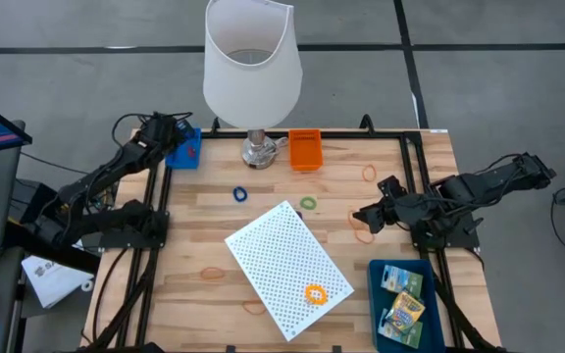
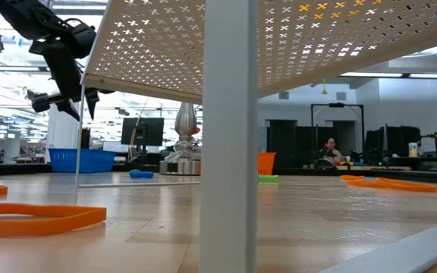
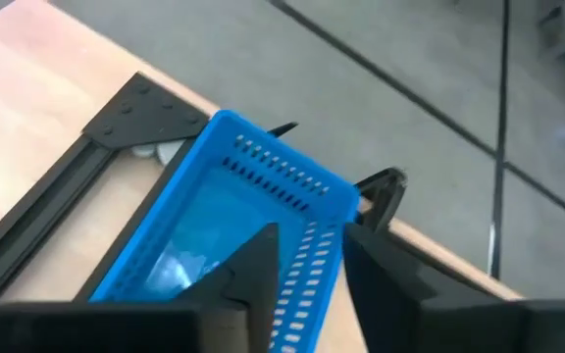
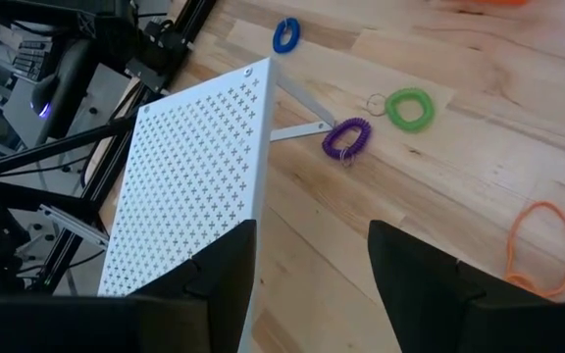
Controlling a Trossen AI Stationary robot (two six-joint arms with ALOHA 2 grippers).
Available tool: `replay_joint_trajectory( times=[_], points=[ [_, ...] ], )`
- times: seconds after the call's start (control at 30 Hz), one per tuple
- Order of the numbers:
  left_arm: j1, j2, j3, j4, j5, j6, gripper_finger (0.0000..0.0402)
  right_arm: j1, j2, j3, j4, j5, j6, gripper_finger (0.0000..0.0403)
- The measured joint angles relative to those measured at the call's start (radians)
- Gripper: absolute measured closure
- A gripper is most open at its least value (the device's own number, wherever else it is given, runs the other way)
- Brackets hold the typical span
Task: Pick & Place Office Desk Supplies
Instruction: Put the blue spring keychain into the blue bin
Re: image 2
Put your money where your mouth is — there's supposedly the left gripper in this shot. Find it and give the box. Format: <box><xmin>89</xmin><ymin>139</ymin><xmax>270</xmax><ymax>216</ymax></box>
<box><xmin>26</xmin><ymin>36</ymin><xmax>115</xmax><ymax>122</ymax></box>

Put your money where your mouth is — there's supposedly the blue coil hair tie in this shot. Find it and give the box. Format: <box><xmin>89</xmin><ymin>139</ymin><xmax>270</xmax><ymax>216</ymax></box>
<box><xmin>129</xmin><ymin>169</ymin><xmax>155</xmax><ymax>179</ymax></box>

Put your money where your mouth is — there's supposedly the orange plastic basket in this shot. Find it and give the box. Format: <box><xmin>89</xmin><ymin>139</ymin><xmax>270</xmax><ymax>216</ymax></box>
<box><xmin>257</xmin><ymin>152</ymin><xmax>277</xmax><ymax>176</ymax></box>

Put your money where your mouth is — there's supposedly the blue plastic basket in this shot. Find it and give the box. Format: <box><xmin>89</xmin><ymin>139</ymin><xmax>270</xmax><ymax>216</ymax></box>
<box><xmin>48</xmin><ymin>148</ymin><xmax>116</xmax><ymax>174</ymax></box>

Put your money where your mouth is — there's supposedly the black flat monitor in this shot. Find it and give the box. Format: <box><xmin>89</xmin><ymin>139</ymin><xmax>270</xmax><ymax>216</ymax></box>
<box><xmin>121</xmin><ymin>117</ymin><xmax>165</xmax><ymax>147</ymax></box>

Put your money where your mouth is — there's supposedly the silver metal lamp base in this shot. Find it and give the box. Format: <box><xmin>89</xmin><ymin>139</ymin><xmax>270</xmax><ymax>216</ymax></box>
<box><xmin>159</xmin><ymin>102</ymin><xmax>204</xmax><ymax>177</ymax></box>

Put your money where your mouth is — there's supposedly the white perforated metal shelf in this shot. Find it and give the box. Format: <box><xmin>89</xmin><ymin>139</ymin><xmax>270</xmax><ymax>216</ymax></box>
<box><xmin>76</xmin><ymin>0</ymin><xmax>437</xmax><ymax>273</ymax></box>

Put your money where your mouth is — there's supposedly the person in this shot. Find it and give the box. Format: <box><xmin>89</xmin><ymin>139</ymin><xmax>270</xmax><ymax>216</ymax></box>
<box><xmin>316</xmin><ymin>136</ymin><xmax>344</xmax><ymax>168</ymax></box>

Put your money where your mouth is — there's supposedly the dark monitor cluster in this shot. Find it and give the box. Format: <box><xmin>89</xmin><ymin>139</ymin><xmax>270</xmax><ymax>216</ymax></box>
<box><xmin>364</xmin><ymin>125</ymin><xmax>423</xmax><ymax>162</ymax></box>

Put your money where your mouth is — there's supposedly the black metal gantry frame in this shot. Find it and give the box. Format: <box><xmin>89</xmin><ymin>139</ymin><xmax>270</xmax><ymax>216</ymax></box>
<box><xmin>310</xmin><ymin>102</ymin><xmax>366</xmax><ymax>168</ymax></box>

